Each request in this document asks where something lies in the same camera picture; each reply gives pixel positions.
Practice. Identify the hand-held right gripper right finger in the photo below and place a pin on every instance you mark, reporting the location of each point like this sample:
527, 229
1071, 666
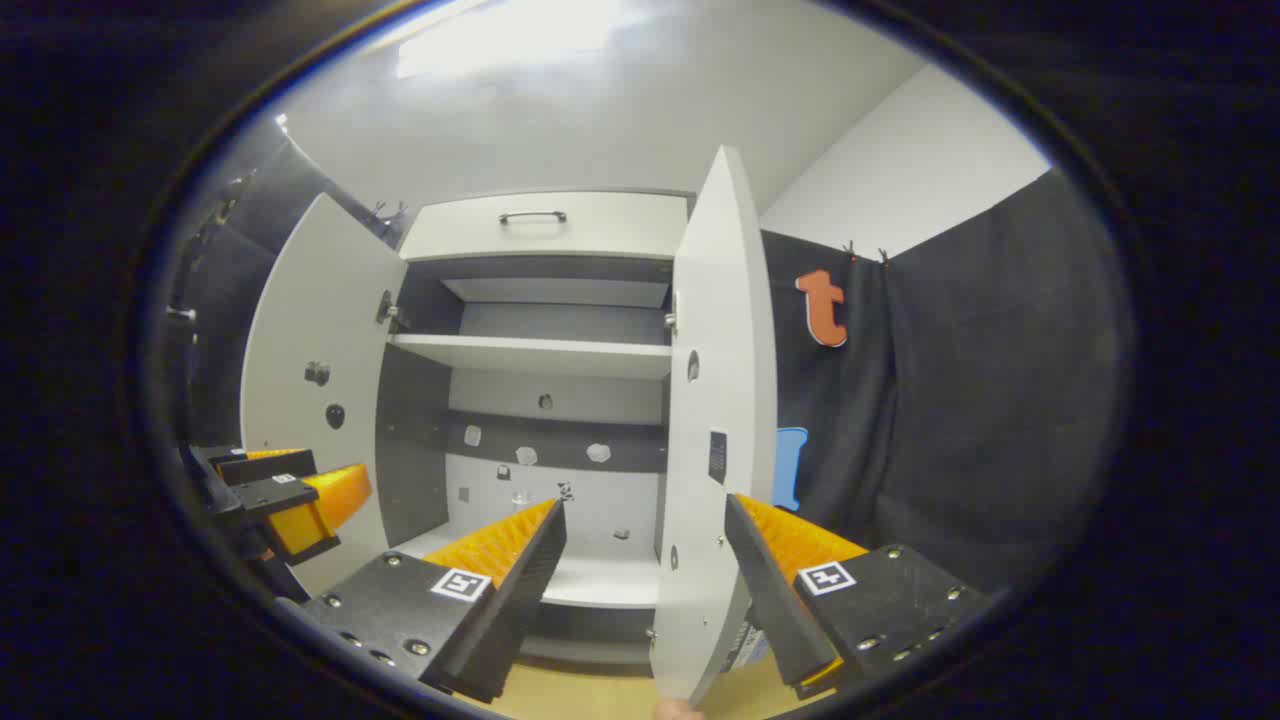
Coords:
775, 590

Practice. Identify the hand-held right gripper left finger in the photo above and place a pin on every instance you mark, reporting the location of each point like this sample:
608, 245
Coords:
520, 590

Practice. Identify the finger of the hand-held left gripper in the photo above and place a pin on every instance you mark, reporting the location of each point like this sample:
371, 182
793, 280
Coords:
265, 467
320, 505

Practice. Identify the white and grey cabinet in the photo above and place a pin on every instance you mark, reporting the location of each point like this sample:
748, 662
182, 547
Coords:
415, 450

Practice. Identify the white cabinet door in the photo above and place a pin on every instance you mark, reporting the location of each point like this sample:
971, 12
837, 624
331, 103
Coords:
720, 350
300, 300

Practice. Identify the white cabinet shelf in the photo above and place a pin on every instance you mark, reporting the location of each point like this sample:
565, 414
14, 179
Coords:
530, 355

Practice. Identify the white cabinet drawer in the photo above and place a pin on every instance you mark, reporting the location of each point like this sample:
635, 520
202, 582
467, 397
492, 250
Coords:
600, 230

